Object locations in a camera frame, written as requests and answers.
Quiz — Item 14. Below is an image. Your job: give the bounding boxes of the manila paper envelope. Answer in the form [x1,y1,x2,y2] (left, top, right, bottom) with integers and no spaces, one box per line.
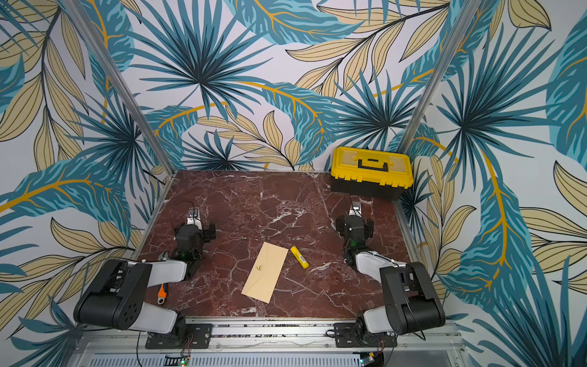
[242,243,288,304]

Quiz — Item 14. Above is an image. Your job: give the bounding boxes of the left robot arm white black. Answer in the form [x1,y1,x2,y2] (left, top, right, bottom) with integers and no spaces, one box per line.
[73,217,216,343]

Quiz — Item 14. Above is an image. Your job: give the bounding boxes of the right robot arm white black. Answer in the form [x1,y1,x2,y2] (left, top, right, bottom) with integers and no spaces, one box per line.
[336,214,446,343]

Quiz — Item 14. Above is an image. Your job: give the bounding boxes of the yellow black toolbox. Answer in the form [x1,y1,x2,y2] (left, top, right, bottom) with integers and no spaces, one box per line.
[331,147,414,201]

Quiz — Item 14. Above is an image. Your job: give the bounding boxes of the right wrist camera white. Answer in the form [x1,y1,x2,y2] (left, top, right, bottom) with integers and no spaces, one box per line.
[349,200,362,217]

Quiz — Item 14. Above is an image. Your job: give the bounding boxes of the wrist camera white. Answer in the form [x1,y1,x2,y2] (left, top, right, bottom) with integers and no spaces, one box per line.
[186,207,203,229]
[349,200,362,217]

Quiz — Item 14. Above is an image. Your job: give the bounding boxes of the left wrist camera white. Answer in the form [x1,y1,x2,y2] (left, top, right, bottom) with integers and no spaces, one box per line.
[186,207,203,229]

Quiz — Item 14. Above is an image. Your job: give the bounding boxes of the orange handled wrench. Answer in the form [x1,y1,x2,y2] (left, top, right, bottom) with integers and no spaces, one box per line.
[157,284,169,305]

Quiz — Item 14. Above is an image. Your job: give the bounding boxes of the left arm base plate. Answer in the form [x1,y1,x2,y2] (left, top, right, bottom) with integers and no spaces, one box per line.
[145,324,212,350]

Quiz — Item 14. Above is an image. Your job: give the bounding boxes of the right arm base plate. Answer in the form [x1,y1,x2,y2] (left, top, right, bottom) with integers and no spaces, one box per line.
[333,321,397,348]

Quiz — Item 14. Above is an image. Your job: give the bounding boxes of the aluminium front rail frame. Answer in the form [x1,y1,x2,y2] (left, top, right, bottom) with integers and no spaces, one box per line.
[68,317,472,366]

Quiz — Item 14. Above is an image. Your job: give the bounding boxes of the left corner aluminium post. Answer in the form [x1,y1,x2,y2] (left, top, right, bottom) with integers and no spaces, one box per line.
[61,0,177,177]

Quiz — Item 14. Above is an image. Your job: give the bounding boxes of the corner aluminium post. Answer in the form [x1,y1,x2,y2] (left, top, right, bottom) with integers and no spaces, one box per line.
[61,0,177,177]
[396,0,482,154]

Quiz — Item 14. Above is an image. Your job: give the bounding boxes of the right corner aluminium post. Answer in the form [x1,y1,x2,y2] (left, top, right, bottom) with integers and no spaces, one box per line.
[396,0,482,154]

